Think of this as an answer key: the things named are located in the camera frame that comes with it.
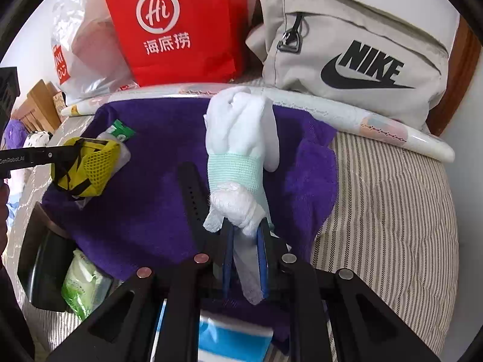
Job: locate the wooden headboard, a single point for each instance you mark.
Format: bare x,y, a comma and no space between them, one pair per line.
37,101

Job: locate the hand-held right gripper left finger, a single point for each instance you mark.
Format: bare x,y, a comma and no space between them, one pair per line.
227,260

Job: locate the grey fabric bag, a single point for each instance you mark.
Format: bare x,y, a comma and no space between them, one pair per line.
339,45

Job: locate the white patterned paper roll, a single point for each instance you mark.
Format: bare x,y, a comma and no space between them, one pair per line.
377,124

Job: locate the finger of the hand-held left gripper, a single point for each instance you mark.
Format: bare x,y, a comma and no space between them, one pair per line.
37,155

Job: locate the white plastic shopping bag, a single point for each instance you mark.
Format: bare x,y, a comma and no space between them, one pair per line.
90,45

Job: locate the white glove with green cuff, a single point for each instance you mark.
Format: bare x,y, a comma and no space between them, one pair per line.
241,135

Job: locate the red paper bag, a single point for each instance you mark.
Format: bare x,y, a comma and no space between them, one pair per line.
181,26

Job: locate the dark green tin box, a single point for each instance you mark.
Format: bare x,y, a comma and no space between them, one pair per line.
41,264

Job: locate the purple towel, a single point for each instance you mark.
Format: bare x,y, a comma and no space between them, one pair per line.
151,203

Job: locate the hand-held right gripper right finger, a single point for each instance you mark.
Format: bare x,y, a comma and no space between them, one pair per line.
263,264

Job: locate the patterned picture board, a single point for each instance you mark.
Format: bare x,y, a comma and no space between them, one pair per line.
59,101

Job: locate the light green wet wipes pack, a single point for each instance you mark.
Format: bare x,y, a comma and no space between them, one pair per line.
81,282

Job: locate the striped mattress pad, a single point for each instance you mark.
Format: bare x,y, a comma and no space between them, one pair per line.
377,215

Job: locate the blue tissue pack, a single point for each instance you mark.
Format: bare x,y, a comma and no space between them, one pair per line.
234,339

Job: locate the purple plush toy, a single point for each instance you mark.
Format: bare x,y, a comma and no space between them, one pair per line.
13,135

